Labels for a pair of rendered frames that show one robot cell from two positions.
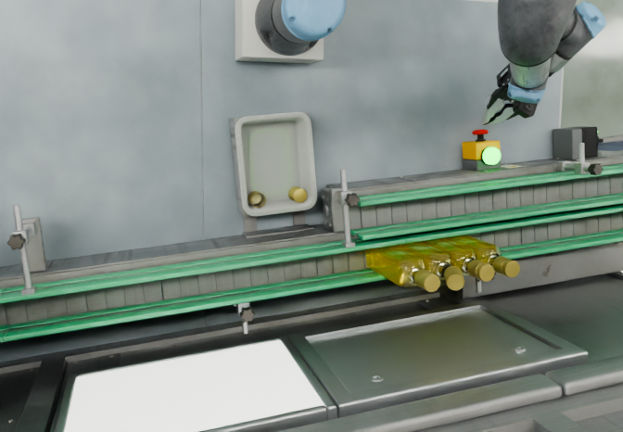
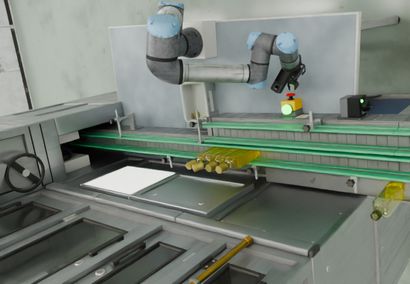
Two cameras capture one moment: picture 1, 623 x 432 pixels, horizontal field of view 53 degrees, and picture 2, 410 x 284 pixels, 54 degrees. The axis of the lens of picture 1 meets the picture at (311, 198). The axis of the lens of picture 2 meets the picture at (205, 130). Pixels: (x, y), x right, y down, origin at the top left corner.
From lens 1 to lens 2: 174 cm
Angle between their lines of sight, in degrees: 56
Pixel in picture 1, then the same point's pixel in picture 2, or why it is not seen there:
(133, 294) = (152, 144)
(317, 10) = not seen: hidden behind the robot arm
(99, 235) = (158, 120)
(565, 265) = (324, 180)
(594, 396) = (179, 226)
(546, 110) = (343, 83)
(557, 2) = (150, 66)
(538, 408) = (161, 220)
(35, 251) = (132, 124)
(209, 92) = not seen: hidden behind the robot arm
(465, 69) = not seen: hidden behind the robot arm
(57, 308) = (135, 143)
